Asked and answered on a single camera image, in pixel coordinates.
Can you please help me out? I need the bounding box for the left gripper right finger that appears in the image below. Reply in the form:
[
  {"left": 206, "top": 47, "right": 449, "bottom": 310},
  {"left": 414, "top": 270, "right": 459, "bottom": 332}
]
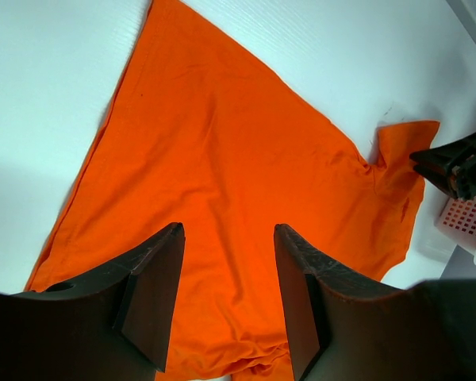
[{"left": 274, "top": 224, "right": 476, "bottom": 380}]

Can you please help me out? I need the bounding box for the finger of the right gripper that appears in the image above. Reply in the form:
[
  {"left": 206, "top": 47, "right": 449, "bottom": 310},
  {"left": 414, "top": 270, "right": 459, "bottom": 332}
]
[{"left": 409, "top": 132, "right": 476, "bottom": 201}]

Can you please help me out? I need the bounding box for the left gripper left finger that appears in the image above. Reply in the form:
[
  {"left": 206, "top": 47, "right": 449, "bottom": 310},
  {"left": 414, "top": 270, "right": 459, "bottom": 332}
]
[{"left": 0, "top": 223, "right": 185, "bottom": 380}]

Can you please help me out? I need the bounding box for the orange t shirt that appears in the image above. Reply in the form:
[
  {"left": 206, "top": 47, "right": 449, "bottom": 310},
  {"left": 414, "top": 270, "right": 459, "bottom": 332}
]
[{"left": 27, "top": 1, "right": 439, "bottom": 380}]

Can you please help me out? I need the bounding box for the white plastic basket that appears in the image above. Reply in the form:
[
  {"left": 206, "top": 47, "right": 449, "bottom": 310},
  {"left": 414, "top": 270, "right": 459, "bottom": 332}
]
[{"left": 421, "top": 196, "right": 476, "bottom": 267}]

